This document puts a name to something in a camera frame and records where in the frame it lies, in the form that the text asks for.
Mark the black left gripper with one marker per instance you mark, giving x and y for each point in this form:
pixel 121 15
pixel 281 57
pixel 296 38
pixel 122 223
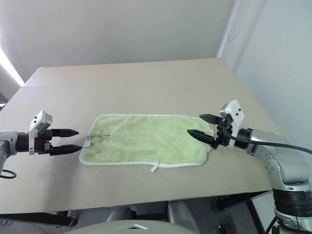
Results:
pixel 44 144

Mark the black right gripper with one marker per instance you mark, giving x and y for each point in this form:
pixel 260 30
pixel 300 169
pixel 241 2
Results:
pixel 223 136

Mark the light green towel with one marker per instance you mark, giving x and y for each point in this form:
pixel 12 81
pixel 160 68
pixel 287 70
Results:
pixel 146 139

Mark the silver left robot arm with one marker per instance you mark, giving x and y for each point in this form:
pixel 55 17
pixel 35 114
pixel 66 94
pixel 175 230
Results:
pixel 9 141

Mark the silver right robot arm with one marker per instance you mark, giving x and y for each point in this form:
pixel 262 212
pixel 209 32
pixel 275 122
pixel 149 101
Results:
pixel 285 165

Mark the silver robot torso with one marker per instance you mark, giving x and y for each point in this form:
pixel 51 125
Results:
pixel 126 229

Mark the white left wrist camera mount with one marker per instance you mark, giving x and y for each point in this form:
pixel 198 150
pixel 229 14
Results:
pixel 40 120

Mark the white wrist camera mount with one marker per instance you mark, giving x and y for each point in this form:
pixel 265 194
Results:
pixel 236 114
pixel 40 120

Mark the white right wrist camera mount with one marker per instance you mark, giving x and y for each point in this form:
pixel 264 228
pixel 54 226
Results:
pixel 236 114

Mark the black table frame bar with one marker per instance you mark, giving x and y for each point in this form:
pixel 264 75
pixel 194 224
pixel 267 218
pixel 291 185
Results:
pixel 36 218

